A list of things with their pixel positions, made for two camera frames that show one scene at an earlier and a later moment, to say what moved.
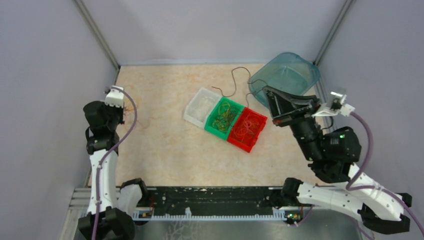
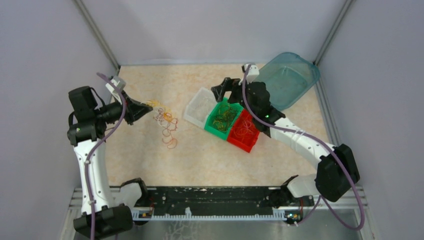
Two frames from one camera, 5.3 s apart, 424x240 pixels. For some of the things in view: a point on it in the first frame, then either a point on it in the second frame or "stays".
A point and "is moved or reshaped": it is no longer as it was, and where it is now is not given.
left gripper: (120, 109) to (134, 109)
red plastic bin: (246, 129) stays
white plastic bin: (200, 106) stays
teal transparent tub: (289, 72) stays
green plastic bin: (222, 117) stays
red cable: (247, 130) stays
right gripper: (286, 109) to (228, 85)
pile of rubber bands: (129, 110) is moved or reshaped
